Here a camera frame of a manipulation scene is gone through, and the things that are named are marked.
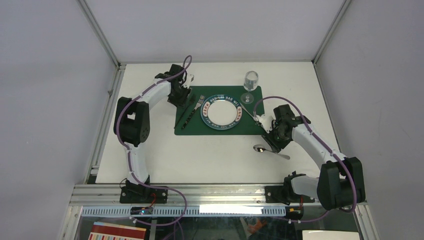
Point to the silver table knife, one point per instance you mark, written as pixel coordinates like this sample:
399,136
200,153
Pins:
250,114

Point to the white box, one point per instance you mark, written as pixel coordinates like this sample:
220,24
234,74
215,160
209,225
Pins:
329,235

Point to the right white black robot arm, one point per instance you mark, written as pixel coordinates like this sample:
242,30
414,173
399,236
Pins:
340,182

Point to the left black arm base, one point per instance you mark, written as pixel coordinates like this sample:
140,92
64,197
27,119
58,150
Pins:
138,194

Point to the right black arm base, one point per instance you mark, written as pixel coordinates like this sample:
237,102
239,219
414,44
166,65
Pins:
281,194

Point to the white plate teal rim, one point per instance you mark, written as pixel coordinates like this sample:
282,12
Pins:
221,112

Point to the aluminium frame rail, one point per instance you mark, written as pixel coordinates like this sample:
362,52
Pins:
195,194

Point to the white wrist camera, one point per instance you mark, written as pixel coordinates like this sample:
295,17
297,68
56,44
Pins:
265,121
188,79

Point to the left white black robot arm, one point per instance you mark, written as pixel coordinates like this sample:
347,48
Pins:
132,123

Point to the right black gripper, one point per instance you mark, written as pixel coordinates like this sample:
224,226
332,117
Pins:
275,146

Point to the red striped book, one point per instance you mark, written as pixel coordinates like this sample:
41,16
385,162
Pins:
111,231

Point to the silver fork dark handle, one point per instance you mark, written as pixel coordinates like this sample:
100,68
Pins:
198,104

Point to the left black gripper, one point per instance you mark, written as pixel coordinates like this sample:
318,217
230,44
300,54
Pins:
179,102

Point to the clear drinking glass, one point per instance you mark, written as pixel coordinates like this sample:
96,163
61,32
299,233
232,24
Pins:
250,83

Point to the dark green placemat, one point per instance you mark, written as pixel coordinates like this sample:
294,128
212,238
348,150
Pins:
196,127

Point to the orange object under table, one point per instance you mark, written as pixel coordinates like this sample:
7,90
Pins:
256,225

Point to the silver spoon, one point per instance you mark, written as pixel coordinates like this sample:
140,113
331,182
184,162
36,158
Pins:
260,148

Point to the white slotted cable duct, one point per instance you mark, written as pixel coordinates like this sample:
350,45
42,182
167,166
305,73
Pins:
204,210

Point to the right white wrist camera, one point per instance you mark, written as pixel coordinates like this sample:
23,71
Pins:
265,121

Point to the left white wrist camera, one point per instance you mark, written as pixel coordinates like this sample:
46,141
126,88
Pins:
188,79

